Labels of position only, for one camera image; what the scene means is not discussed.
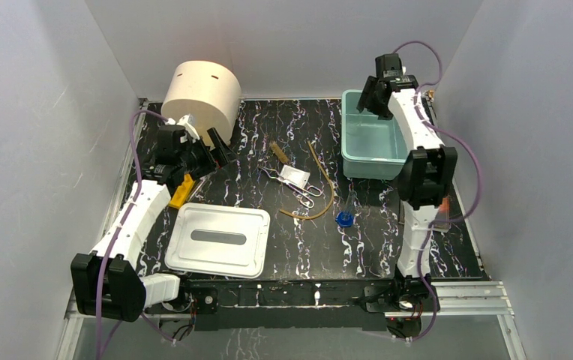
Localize yellow test tube rack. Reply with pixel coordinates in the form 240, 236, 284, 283
168, 174, 196, 209

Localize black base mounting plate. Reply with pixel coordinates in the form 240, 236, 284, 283
146, 278, 441, 332

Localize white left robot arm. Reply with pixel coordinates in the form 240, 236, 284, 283
70, 115, 236, 322

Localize clear glass test tube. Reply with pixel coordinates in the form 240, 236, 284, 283
188, 176, 208, 199

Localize blue capped clear tube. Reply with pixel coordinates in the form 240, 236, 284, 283
335, 190, 357, 228

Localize brown paperback book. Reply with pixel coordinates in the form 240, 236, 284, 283
433, 196, 451, 233

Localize beige cylindrical container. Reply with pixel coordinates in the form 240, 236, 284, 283
160, 60, 242, 146

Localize metal crucible tongs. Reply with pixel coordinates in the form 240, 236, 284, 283
259, 165, 323, 209

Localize tan rubber tube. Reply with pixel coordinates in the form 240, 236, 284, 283
279, 141, 336, 221

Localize white paper packet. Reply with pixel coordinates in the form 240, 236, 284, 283
280, 165, 310, 188

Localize tan test tube brush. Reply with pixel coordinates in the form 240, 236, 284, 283
269, 141, 291, 165

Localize mint green plastic bin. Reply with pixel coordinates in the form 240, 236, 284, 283
340, 90, 409, 181

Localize aluminium frame rail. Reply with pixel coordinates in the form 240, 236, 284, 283
64, 280, 515, 320

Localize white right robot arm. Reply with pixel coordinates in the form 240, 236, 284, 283
357, 53, 458, 311

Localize white rectangular bin lid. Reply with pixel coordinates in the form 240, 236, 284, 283
165, 203, 271, 279

